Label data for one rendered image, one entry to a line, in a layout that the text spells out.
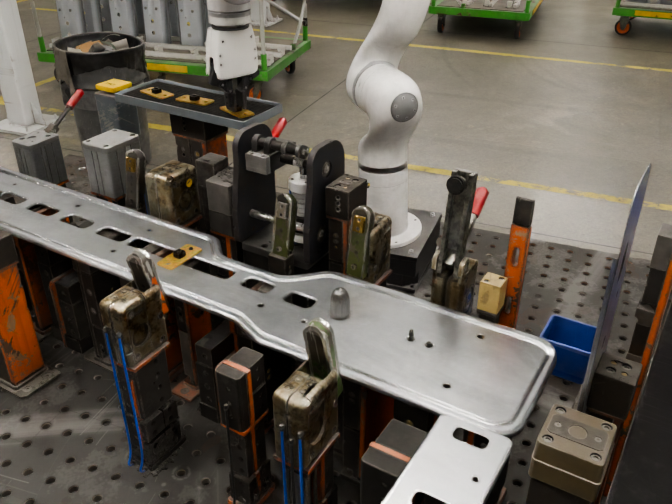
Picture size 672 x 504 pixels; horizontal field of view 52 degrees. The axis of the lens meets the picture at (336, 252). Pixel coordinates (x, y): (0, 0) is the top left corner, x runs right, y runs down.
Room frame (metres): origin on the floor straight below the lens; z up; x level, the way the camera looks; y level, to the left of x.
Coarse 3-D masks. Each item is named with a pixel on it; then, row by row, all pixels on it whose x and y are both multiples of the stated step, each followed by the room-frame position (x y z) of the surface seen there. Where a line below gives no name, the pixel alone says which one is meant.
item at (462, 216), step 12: (456, 168) 0.99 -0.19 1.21; (456, 180) 0.94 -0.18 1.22; (468, 180) 0.96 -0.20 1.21; (456, 192) 0.94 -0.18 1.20; (468, 192) 0.96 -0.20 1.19; (456, 204) 0.97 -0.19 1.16; (468, 204) 0.95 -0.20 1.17; (456, 216) 0.97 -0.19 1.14; (468, 216) 0.96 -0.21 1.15; (444, 228) 0.96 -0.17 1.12; (456, 228) 0.96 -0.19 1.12; (468, 228) 0.96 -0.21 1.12; (444, 240) 0.96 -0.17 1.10; (456, 240) 0.96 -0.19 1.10; (444, 252) 0.96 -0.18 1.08; (444, 264) 0.96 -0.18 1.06; (456, 264) 0.94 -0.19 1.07; (456, 276) 0.94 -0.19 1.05
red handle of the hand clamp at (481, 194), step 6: (480, 192) 1.05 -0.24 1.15; (486, 192) 1.05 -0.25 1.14; (474, 198) 1.04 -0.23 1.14; (480, 198) 1.04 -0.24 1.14; (486, 198) 1.05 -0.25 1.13; (474, 204) 1.03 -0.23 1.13; (480, 204) 1.03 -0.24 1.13; (474, 210) 1.02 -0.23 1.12; (480, 210) 1.03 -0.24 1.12; (474, 216) 1.02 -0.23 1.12; (474, 222) 1.01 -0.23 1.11; (468, 234) 0.99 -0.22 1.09; (450, 252) 0.97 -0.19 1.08; (456, 252) 0.96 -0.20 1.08; (450, 258) 0.96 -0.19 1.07; (450, 264) 0.95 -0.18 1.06
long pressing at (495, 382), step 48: (48, 192) 1.35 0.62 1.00; (48, 240) 1.14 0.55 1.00; (96, 240) 1.14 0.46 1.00; (144, 240) 1.15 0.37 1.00; (192, 240) 1.14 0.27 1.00; (192, 288) 0.98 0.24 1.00; (240, 288) 0.98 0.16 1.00; (288, 288) 0.98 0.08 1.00; (384, 288) 0.97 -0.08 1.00; (288, 336) 0.84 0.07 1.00; (336, 336) 0.84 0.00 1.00; (384, 336) 0.84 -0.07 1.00; (432, 336) 0.84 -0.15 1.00; (528, 336) 0.84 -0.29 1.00; (384, 384) 0.74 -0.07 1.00; (432, 384) 0.73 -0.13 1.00; (480, 384) 0.73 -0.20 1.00; (528, 384) 0.73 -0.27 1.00
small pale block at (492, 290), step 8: (488, 272) 0.92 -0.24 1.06; (488, 280) 0.90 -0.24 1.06; (496, 280) 0.90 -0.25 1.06; (504, 280) 0.90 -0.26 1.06; (480, 288) 0.90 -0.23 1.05; (488, 288) 0.89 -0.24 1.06; (496, 288) 0.88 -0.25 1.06; (504, 288) 0.90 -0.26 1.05; (480, 296) 0.90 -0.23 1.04; (488, 296) 0.89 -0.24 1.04; (496, 296) 0.88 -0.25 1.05; (504, 296) 0.91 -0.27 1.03; (480, 304) 0.89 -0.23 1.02; (488, 304) 0.89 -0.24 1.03; (496, 304) 0.88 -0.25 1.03; (480, 312) 0.89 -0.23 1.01; (488, 312) 0.89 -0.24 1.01; (496, 312) 0.88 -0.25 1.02; (488, 320) 0.89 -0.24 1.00; (496, 320) 0.89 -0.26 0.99; (480, 336) 0.89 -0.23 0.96; (464, 432) 0.90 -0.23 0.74; (464, 440) 0.90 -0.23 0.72
